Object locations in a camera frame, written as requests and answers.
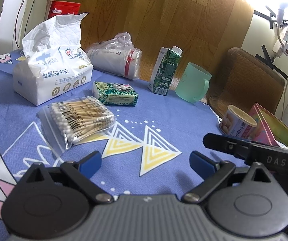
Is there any bag of cotton swabs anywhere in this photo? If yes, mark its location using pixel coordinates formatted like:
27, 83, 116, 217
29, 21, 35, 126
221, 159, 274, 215
37, 96, 116, 154

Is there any green patterned pocket tissue pack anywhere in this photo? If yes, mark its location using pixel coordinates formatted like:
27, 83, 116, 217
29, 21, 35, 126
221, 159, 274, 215
92, 82, 138, 107

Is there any pink biscuit tin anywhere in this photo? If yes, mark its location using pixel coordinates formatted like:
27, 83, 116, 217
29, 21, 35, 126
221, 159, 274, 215
248, 103, 288, 146

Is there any peanut can with lid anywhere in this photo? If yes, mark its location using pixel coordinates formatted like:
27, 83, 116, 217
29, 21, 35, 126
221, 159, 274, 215
219, 104, 258, 139

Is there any blue patterned tablecloth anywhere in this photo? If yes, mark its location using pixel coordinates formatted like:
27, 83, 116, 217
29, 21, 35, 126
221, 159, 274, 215
0, 52, 243, 240

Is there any brown chair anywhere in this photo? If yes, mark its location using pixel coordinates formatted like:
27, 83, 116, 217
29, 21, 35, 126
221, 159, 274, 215
206, 47, 285, 117

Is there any teal plastic mug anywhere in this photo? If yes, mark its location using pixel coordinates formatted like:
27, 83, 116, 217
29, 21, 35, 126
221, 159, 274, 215
175, 63, 212, 103

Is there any white tissue pack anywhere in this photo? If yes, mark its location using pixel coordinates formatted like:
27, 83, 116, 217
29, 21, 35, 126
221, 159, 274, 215
12, 13, 93, 106

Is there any bagged stack of paper cups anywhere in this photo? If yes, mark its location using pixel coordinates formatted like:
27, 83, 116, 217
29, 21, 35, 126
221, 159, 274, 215
86, 32, 142, 80

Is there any green drink carton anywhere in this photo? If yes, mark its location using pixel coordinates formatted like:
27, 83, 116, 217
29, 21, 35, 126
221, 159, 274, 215
148, 46, 183, 96

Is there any white power strip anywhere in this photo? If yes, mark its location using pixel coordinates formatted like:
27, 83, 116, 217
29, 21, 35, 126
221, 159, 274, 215
272, 26, 288, 58

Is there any red snack box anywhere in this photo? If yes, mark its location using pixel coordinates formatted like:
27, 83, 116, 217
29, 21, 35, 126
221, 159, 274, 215
44, 0, 81, 20

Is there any black wall cable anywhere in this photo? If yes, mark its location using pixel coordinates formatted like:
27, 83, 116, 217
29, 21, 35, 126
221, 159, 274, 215
13, 0, 36, 51

